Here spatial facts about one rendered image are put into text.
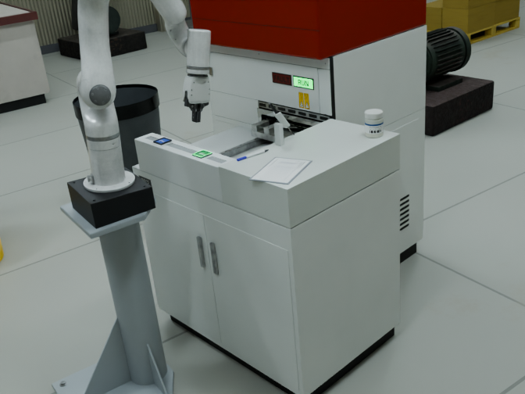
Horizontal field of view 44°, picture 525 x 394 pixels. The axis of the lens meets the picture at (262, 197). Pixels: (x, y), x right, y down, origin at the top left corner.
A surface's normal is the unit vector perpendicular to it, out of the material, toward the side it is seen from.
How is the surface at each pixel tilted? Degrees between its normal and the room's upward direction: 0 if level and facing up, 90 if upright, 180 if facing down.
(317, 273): 90
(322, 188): 90
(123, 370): 90
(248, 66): 90
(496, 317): 0
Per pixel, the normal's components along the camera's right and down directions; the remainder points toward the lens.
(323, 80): -0.72, 0.35
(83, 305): -0.09, -0.90
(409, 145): 0.69, 0.25
